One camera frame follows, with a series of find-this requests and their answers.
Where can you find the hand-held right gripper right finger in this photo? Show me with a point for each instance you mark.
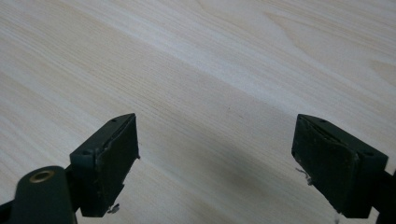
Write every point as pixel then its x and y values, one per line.
pixel 330 168

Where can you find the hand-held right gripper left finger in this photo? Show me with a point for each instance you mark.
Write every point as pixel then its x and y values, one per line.
pixel 106 168

